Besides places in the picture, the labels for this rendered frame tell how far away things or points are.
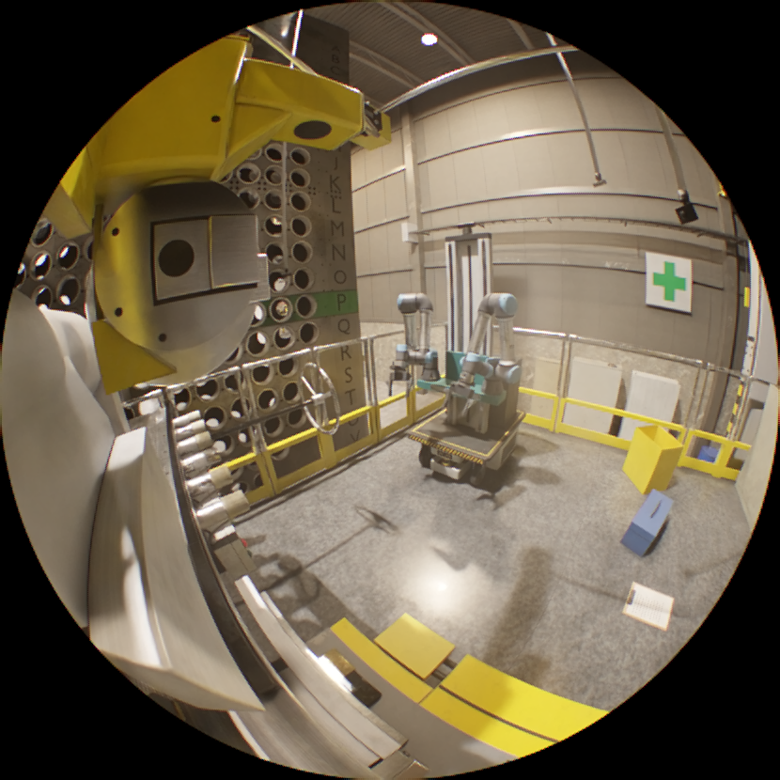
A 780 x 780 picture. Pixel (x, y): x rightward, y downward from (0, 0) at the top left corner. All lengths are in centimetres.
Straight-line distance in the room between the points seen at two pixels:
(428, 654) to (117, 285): 89
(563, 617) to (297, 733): 136
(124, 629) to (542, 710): 78
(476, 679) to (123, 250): 98
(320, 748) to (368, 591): 122
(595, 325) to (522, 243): 281
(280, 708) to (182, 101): 74
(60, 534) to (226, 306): 29
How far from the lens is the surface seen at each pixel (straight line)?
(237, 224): 36
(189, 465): 111
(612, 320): 743
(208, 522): 82
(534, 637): 152
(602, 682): 159
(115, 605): 23
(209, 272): 35
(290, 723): 45
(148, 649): 19
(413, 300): 191
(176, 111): 41
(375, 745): 68
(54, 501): 27
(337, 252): 321
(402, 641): 81
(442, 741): 77
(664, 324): 758
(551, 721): 83
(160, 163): 37
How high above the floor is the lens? 136
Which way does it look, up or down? 20 degrees down
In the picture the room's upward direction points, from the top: 3 degrees counter-clockwise
